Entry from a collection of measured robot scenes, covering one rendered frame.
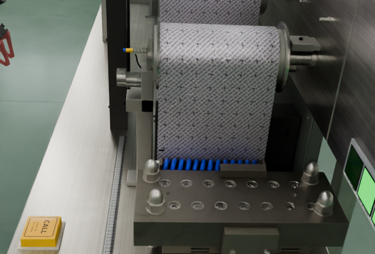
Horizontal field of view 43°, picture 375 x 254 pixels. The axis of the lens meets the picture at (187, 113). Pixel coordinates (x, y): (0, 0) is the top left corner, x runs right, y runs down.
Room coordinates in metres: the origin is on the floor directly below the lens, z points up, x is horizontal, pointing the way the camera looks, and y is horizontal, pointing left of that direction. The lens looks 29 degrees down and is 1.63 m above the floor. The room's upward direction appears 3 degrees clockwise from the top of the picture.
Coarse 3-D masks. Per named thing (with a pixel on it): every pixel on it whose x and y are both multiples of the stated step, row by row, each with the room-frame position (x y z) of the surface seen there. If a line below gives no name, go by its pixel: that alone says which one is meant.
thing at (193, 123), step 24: (168, 96) 0.86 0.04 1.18; (192, 96) 0.86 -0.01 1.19; (216, 96) 0.87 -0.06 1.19; (240, 96) 0.87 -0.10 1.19; (264, 96) 0.87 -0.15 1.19; (168, 120) 0.86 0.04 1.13; (192, 120) 0.86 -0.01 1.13; (216, 120) 0.87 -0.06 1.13; (240, 120) 0.87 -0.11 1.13; (264, 120) 0.87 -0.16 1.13; (168, 144) 0.86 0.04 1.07; (192, 144) 0.86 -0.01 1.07; (216, 144) 0.87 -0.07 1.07; (240, 144) 0.87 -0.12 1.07; (264, 144) 0.88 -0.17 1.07
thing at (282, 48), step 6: (156, 30) 0.90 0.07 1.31; (156, 36) 0.89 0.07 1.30; (282, 36) 0.92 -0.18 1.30; (156, 42) 0.88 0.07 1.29; (282, 42) 0.90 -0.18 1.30; (156, 48) 0.87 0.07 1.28; (282, 48) 0.90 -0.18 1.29; (156, 54) 0.87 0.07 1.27; (282, 54) 0.89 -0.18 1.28; (156, 60) 0.86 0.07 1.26; (282, 60) 0.88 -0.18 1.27; (156, 66) 0.86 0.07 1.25; (282, 66) 0.88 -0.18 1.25; (282, 72) 0.88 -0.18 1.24; (276, 84) 0.91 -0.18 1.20
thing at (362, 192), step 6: (366, 174) 0.60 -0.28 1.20; (366, 180) 0.60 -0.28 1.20; (372, 180) 0.58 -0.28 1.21; (360, 186) 0.61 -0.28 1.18; (366, 186) 0.59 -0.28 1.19; (372, 186) 0.57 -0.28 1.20; (360, 192) 0.60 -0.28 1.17; (366, 192) 0.59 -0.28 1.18; (372, 192) 0.57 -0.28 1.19; (360, 198) 0.60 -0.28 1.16; (366, 198) 0.58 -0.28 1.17; (372, 198) 0.57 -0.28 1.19; (366, 204) 0.58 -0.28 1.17; (372, 204) 0.56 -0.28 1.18
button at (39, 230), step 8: (32, 216) 0.77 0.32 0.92; (40, 216) 0.78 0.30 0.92; (48, 216) 0.78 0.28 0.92; (56, 216) 0.78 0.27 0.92; (32, 224) 0.75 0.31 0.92; (40, 224) 0.75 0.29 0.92; (48, 224) 0.75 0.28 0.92; (56, 224) 0.75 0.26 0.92; (24, 232) 0.72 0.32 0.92; (32, 232) 0.73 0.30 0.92; (40, 232) 0.73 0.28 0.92; (48, 232) 0.73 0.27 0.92; (56, 232) 0.73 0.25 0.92; (24, 240) 0.71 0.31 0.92; (32, 240) 0.71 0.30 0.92; (40, 240) 0.71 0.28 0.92; (48, 240) 0.71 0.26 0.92; (56, 240) 0.72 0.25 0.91
